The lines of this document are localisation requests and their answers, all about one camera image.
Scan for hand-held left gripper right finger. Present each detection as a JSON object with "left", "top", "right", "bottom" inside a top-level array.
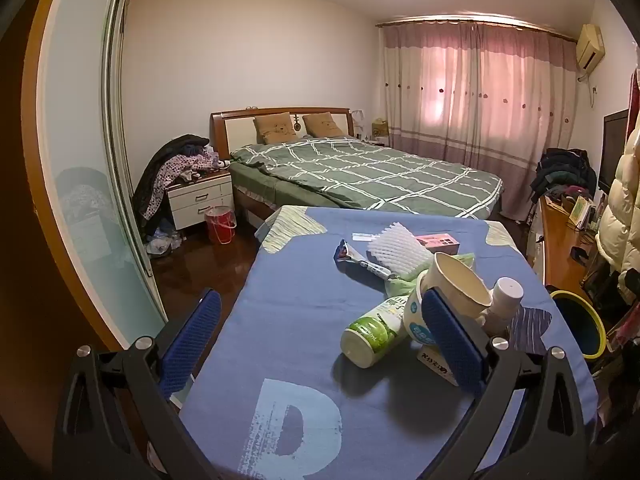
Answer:
[{"left": 416, "top": 287, "right": 598, "bottom": 480}]

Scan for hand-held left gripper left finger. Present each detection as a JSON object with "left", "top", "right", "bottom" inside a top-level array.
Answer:
[{"left": 52, "top": 288, "right": 223, "bottom": 480}]

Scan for small white printed box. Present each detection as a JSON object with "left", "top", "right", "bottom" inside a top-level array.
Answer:
[{"left": 417, "top": 344, "right": 461, "bottom": 387}]

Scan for white paper cup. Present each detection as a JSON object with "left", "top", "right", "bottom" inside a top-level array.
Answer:
[{"left": 402, "top": 251, "right": 493, "bottom": 346}]

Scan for small white plastic bottle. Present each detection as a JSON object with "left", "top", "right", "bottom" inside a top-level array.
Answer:
[{"left": 480, "top": 276, "right": 525, "bottom": 336}]

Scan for light green plastic wrapper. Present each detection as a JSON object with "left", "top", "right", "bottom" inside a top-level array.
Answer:
[{"left": 384, "top": 252, "right": 474, "bottom": 302}]

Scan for green label plastic bottle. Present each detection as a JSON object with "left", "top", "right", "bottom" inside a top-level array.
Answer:
[{"left": 341, "top": 295, "right": 416, "bottom": 368}]

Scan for pink carton box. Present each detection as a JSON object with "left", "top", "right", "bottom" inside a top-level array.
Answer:
[{"left": 414, "top": 234, "right": 461, "bottom": 253}]

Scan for white foam fruit net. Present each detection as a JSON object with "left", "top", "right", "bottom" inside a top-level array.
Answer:
[{"left": 367, "top": 224, "right": 433, "bottom": 278}]

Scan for yellow-rimmed dark bin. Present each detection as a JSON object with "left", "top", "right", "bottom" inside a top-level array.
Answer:
[{"left": 549, "top": 290, "right": 608, "bottom": 358}]

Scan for blue snack wrapper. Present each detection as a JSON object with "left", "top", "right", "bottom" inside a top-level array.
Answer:
[{"left": 333, "top": 240, "right": 393, "bottom": 278}]

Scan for plastic bags on floor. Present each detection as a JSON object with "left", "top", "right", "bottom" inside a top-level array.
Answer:
[{"left": 146, "top": 227, "right": 183, "bottom": 256}]

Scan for red plastic bucket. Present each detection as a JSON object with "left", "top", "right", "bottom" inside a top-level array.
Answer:
[{"left": 204, "top": 205, "right": 236, "bottom": 245}]

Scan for white wooden nightstand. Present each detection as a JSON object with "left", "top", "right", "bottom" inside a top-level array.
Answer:
[{"left": 166, "top": 169, "right": 235, "bottom": 231}]

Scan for pile of clothes on nightstand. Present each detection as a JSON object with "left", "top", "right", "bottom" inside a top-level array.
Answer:
[{"left": 132, "top": 133, "right": 231, "bottom": 221}]

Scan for books on sideboard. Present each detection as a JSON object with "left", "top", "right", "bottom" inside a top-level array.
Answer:
[{"left": 567, "top": 195, "right": 596, "bottom": 231}]

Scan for green checked quilt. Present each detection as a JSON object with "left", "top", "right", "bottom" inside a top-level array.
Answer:
[{"left": 229, "top": 137, "right": 503, "bottom": 218}]

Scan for dark clothes pile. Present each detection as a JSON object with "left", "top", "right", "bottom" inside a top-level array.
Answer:
[{"left": 532, "top": 147, "right": 598, "bottom": 203}]

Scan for sliding glass wardrobe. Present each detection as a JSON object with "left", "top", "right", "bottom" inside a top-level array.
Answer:
[{"left": 20, "top": 0, "right": 168, "bottom": 351}]

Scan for wooden bed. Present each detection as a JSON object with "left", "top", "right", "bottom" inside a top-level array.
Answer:
[{"left": 210, "top": 106, "right": 505, "bottom": 221}]

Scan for cream puffer jacket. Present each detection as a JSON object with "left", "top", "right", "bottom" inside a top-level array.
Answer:
[{"left": 597, "top": 125, "right": 640, "bottom": 306}]

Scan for brown bear pillow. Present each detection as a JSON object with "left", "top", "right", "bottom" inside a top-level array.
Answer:
[
  {"left": 252, "top": 112, "right": 299, "bottom": 145},
  {"left": 301, "top": 112, "right": 346, "bottom": 138}
]

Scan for black television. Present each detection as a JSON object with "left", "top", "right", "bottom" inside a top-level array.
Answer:
[{"left": 598, "top": 109, "right": 630, "bottom": 196}]

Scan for pink and white curtain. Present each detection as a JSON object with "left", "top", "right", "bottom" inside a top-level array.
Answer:
[{"left": 377, "top": 19, "right": 581, "bottom": 173}]

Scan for cream air conditioner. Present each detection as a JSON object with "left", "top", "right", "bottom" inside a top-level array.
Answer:
[{"left": 575, "top": 23, "right": 606, "bottom": 72}]

